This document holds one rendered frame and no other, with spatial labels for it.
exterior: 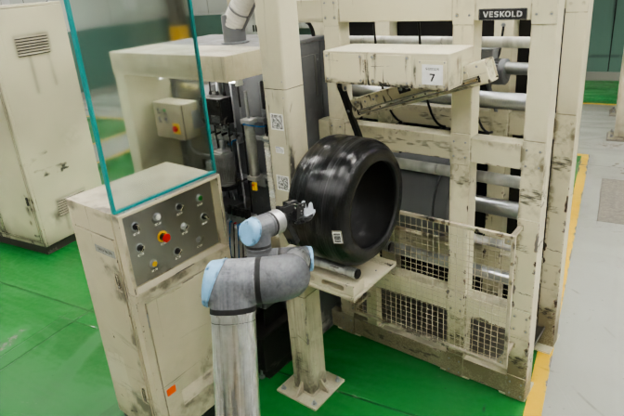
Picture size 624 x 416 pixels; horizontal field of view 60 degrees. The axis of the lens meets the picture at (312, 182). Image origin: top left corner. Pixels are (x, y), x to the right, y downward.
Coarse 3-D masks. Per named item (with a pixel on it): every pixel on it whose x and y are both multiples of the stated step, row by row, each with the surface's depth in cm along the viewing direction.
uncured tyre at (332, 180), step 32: (320, 160) 219; (352, 160) 215; (384, 160) 229; (320, 192) 213; (352, 192) 213; (384, 192) 256; (320, 224) 214; (352, 224) 262; (384, 224) 254; (320, 256) 232; (352, 256) 223
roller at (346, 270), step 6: (318, 258) 241; (318, 264) 240; (324, 264) 238; (330, 264) 236; (336, 264) 235; (330, 270) 238; (336, 270) 234; (342, 270) 232; (348, 270) 230; (354, 270) 229; (348, 276) 231; (354, 276) 228
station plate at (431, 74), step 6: (426, 66) 213; (432, 66) 212; (438, 66) 210; (426, 72) 214; (432, 72) 213; (438, 72) 211; (426, 78) 215; (432, 78) 214; (438, 78) 212; (438, 84) 213
